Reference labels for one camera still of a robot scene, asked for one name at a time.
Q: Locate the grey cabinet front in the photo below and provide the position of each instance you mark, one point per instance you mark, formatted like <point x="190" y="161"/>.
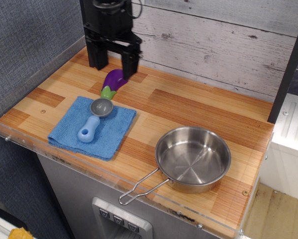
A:
<point x="92" y="210"/>

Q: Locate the black right frame post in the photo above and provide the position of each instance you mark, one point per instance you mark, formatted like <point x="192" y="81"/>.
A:
<point x="284" y="85"/>

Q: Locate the black left frame post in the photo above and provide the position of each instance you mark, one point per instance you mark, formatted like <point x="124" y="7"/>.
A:
<point x="86" y="9"/>

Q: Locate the stainless steel pot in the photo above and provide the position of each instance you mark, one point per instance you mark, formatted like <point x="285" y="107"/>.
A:
<point x="191" y="160"/>

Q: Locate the silver control panel with buttons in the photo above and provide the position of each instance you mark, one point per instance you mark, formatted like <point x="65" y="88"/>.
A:
<point x="116" y="223"/>

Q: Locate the yellow tape lump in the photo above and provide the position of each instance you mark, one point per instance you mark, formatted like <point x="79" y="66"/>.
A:
<point x="20" y="233"/>

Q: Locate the black frame post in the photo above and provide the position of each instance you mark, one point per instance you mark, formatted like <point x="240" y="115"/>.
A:
<point x="284" y="85"/>
<point x="86" y="9"/>

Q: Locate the blue grey toy scoop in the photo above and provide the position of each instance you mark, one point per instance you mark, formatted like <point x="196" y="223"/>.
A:
<point x="100" y="108"/>

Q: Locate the blue folded cloth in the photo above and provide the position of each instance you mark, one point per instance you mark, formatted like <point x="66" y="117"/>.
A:
<point x="108" y="136"/>

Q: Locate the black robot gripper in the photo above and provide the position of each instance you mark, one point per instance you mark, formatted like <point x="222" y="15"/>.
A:
<point x="113" y="21"/>

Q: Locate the purple toy eggplant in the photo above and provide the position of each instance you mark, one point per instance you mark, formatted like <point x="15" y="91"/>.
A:
<point x="112" y="83"/>

